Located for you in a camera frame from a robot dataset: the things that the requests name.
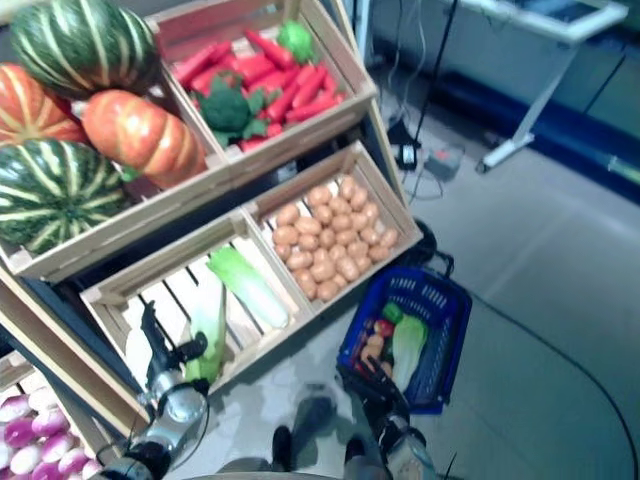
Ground green striped pumpkin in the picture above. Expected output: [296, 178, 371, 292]
[9, 0, 159, 99]
[0, 138, 132, 254]

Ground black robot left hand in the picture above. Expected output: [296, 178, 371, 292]
[141, 299, 210, 396]

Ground napa cabbage with green leaves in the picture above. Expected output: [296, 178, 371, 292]
[183, 288, 229, 386]
[206, 245, 291, 331]
[390, 314, 430, 394]

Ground wooden crate with cabbages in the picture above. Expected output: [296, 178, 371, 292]
[79, 209, 314, 397]

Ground wooden display shelf frame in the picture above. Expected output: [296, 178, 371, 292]
[0, 0, 416, 451]

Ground dark green broccoli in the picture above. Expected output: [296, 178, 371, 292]
[192, 74, 267, 147]

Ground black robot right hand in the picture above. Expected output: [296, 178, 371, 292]
[339, 356, 412, 426]

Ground orange striped pumpkin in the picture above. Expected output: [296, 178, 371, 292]
[81, 89, 209, 189]
[0, 62, 91, 147]

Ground red carrot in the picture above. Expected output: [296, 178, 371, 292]
[244, 28, 297, 70]
[264, 82, 301, 124]
[172, 42, 232, 87]
[285, 92, 346, 124]
[230, 53, 277, 84]
[290, 63, 330, 109]

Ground blue plastic shopping basket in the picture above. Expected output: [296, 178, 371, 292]
[335, 266, 474, 417]

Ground wooden crate with potatoes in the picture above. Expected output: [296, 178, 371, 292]
[241, 139, 424, 319]

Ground wooden crate with turnips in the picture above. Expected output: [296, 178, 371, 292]
[0, 349, 126, 480]

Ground wooden crate with red vegetables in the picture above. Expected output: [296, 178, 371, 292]
[144, 0, 379, 169]

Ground light green lettuce head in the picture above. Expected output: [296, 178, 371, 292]
[276, 19, 317, 64]

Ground black thin pole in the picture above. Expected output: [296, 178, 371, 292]
[413, 0, 459, 147]

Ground white table with leg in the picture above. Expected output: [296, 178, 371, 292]
[458, 0, 632, 174]

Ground grey box with red button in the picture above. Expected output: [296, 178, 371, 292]
[423, 143, 465, 177]

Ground grey robot legs and feet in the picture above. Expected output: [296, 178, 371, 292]
[214, 383, 369, 480]

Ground purple white turnip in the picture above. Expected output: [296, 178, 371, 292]
[3, 417, 37, 447]
[40, 432, 76, 462]
[27, 387, 60, 412]
[0, 394, 32, 422]
[32, 409, 70, 437]
[9, 445, 43, 475]
[57, 448, 92, 476]

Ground black floor cable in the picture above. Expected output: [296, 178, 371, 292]
[467, 292, 634, 480]

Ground grey cabinet with blue base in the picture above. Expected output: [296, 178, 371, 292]
[357, 0, 640, 206]

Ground wooden crate with pumpkins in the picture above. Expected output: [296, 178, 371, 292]
[0, 64, 237, 282]

